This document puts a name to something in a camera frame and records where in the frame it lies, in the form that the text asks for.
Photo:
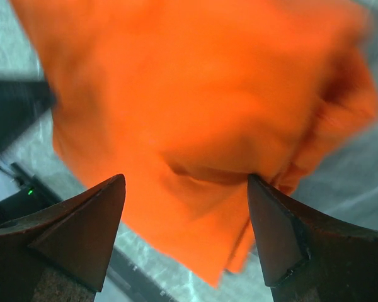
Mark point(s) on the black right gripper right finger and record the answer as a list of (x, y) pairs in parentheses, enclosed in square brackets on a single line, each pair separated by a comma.
[(306, 255)]

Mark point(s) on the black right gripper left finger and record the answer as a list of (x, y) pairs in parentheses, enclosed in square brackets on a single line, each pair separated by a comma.
[(62, 253)]

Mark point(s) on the orange t shirt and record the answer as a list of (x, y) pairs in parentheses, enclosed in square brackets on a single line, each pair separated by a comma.
[(188, 98)]

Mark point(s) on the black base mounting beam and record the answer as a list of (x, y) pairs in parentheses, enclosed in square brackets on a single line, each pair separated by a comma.
[(22, 103)]

